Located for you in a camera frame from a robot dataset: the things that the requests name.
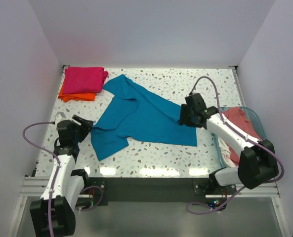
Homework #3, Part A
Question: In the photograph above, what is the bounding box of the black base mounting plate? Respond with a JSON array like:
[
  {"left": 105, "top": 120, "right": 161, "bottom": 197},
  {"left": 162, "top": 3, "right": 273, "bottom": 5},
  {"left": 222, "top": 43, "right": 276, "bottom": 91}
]
[{"left": 76, "top": 178, "right": 236, "bottom": 208}]

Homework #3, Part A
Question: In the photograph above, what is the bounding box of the pink t shirt in basket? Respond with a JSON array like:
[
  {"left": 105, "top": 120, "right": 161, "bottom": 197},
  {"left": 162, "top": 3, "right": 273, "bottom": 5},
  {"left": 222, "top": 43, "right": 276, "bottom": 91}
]
[{"left": 223, "top": 107, "right": 265, "bottom": 163}]

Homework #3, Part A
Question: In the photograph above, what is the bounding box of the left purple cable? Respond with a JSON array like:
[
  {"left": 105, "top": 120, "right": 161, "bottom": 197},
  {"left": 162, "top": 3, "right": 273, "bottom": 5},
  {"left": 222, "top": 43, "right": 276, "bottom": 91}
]
[{"left": 22, "top": 120, "right": 63, "bottom": 237}]

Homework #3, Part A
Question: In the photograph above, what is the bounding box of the white t shirt in basket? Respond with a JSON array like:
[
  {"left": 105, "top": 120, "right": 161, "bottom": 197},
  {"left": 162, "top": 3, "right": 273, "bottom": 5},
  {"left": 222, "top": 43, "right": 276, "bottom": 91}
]
[{"left": 217, "top": 138, "right": 239, "bottom": 167}]

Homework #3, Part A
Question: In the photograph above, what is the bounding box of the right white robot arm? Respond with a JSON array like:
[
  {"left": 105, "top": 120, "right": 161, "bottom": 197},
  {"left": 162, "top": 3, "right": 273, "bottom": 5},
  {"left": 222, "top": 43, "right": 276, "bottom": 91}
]
[{"left": 179, "top": 93, "right": 279, "bottom": 194}]

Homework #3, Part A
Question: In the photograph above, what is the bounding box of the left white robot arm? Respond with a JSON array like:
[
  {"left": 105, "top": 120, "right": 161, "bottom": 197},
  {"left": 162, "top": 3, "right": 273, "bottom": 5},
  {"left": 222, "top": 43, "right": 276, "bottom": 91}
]
[{"left": 30, "top": 112, "right": 93, "bottom": 237}]

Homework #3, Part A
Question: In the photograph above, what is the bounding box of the clear teal plastic basket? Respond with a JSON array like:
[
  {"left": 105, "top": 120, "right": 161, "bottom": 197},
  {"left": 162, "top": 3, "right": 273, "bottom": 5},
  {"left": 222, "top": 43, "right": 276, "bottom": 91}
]
[{"left": 213, "top": 107, "right": 267, "bottom": 168}]

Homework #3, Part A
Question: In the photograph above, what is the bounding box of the folded orange t shirt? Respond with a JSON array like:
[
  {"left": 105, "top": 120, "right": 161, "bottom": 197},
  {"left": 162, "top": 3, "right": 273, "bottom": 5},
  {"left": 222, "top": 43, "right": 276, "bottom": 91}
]
[{"left": 58, "top": 84, "right": 96, "bottom": 102}]

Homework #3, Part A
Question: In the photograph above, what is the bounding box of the aluminium table frame rail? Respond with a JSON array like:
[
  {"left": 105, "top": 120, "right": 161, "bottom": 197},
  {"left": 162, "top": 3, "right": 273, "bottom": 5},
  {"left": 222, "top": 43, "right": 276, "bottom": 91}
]
[{"left": 20, "top": 177, "right": 279, "bottom": 198}]

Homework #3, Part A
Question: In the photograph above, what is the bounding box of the folded magenta t shirt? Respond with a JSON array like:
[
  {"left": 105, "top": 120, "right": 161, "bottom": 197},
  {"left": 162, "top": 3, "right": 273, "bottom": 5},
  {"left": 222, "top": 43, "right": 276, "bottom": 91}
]
[{"left": 62, "top": 67, "right": 109, "bottom": 94}]

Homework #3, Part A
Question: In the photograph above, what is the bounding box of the blue t shirt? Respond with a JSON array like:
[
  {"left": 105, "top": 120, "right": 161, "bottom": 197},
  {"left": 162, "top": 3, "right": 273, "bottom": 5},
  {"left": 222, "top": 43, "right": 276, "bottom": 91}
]
[{"left": 91, "top": 75, "right": 197, "bottom": 160}]

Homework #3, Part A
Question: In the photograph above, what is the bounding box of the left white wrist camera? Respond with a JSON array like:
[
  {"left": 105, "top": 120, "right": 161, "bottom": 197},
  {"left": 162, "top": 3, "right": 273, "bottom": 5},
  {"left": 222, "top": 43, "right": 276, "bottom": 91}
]
[{"left": 54, "top": 112, "right": 66, "bottom": 123}]

